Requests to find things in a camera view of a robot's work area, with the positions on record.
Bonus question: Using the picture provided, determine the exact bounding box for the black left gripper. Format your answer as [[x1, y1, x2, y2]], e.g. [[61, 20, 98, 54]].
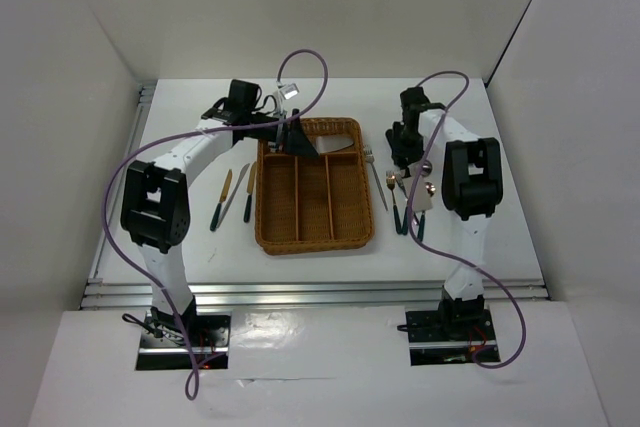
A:
[[245, 109, 318, 160]]

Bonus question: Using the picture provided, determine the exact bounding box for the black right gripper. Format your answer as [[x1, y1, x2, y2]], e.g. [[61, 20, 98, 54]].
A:
[[392, 121, 425, 166]]

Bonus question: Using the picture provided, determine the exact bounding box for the silver cake server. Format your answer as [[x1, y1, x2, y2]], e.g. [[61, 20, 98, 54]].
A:
[[310, 135, 354, 155]]

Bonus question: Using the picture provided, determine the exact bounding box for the gold spoon green handle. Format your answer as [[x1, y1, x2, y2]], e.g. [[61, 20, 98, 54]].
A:
[[413, 181, 436, 241], [395, 173, 408, 197]]

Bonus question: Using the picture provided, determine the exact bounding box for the gold fork green handle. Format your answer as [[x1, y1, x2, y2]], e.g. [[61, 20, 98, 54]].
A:
[[386, 170, 403, 235]]

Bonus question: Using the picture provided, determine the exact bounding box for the silver fork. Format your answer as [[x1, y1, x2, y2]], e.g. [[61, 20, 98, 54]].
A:
[[363, 144, 388, 210]]

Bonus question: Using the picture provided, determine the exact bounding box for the silver table knife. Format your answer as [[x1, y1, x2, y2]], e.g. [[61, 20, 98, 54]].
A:
[[219, 163, 251, 224]]

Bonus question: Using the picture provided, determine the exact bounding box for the black handled metal spatula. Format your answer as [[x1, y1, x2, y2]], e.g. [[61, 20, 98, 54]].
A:
[[396, 164, 433, 213]]

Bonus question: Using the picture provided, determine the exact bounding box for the gold knife green handle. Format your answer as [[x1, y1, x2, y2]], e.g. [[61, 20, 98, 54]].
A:
[[243, 161, 257, 223], [209, 169, 233, 231]]

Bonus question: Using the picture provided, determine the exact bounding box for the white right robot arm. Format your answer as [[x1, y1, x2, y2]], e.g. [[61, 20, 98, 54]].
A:
[[386, 87, 503, 339]]

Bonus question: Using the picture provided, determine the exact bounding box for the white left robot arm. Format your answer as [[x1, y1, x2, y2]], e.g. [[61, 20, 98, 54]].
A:
[[120, 79, 318, 346]]

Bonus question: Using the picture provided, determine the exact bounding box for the silver spoon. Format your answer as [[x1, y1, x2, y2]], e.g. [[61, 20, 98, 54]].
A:
[[420, 161, 433, 177]]

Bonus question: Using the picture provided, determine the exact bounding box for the brown wicker cutlery tray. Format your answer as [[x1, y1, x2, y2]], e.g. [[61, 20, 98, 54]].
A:
[[254, 117, 374, 255]]

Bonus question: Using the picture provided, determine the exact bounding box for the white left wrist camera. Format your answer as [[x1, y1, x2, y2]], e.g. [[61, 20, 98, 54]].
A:
[[273, 81, 299, 112]]

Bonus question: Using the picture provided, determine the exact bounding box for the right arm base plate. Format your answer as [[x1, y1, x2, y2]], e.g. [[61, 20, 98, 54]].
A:
[[396, 309, 501, 366]]

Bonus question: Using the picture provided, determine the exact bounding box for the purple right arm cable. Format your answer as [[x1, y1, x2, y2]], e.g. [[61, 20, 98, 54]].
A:
[[403, 70, 527, 371]]

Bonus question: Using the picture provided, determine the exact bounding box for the aluminium table rail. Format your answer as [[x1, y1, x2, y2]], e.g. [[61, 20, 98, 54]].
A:
[[79, 279, 551, 309]]

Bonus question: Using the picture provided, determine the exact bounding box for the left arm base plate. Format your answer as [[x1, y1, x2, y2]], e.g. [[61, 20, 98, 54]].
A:
[[134, 311, 234, 372]]

